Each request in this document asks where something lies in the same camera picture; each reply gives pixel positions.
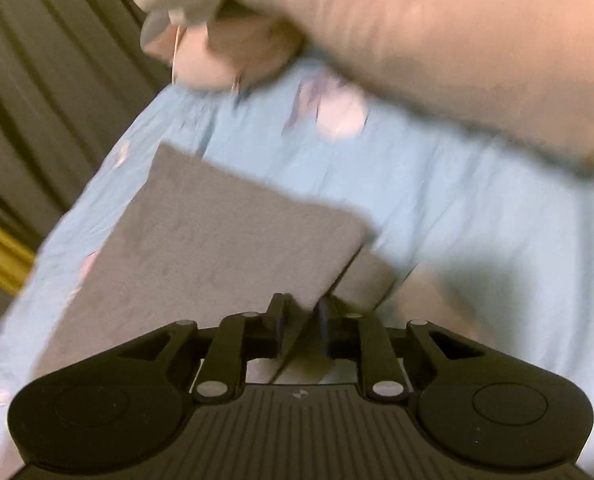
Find pink plush toy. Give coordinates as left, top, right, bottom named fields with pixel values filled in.
left=132, top=0, right=594, bottom=183

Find yellow curtain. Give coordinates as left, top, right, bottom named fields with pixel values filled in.
left=0, top=207, right=36, bottom=294

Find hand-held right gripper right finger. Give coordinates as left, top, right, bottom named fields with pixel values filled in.
left=318, top=294, right=484, bottom=404

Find grey pants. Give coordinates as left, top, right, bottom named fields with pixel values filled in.
left=29, top=141, right=400, bottom=386

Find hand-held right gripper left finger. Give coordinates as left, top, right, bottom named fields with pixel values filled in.
left=113, top=292, right=304, bottom=405

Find blue mushroom print bed sheet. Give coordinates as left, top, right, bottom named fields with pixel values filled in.
left=0, top=55, right=594, bottom=480

